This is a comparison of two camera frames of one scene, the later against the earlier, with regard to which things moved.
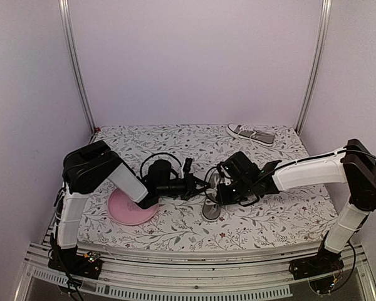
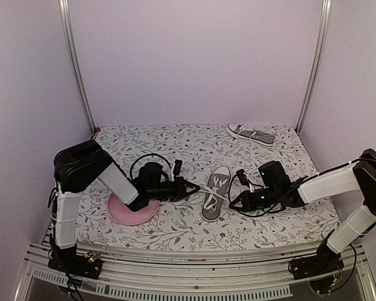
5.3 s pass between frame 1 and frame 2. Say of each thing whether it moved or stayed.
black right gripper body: moved
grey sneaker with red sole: stayed
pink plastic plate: stayed
